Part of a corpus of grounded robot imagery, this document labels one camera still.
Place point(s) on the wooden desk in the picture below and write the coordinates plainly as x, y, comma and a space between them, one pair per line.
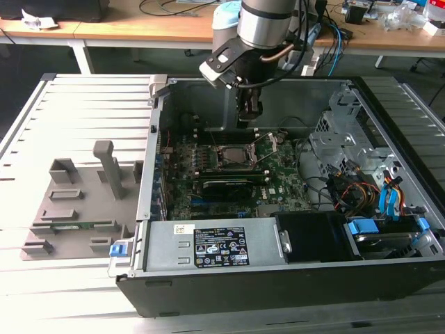
104, 31

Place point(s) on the clear plastic bag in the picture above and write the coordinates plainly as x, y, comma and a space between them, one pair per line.
400, 19

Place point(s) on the green motherboard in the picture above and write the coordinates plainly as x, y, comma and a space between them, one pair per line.
285, 174

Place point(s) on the CPU socket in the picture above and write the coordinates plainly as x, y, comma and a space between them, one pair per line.
218, 158

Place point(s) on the grey parts rack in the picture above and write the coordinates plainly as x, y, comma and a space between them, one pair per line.
90, 208

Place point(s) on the crumpled white paper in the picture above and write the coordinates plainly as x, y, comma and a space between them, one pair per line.
36, 19

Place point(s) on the silver power supply with label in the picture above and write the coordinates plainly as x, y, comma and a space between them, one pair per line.
167, 250

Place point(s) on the silver metal drive cage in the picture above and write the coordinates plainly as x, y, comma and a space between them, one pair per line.
333, 146

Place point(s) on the hard disk in blue carrier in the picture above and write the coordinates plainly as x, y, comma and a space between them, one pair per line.
361, 226

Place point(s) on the blue plastic latch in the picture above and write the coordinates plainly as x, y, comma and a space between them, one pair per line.
117, 250

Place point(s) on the installed RAM stick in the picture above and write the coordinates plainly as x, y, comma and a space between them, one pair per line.
236, 171
257, 179

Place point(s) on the green RAM stick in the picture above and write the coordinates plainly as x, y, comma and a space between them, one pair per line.
69, 227

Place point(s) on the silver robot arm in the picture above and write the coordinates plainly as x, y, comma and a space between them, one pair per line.
264, 24

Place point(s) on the silver metal latch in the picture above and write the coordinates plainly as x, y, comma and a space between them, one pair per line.
285, 241

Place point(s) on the black graphics card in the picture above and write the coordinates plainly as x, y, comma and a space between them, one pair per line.
226, 189

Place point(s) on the black open PC case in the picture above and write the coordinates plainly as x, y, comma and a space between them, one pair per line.
278, 292

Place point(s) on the white red carton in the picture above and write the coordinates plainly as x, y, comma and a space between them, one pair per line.
434, 17

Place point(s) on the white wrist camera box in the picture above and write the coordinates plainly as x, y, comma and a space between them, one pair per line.
213, 71

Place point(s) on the black box on desk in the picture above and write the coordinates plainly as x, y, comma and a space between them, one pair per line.
356, 14

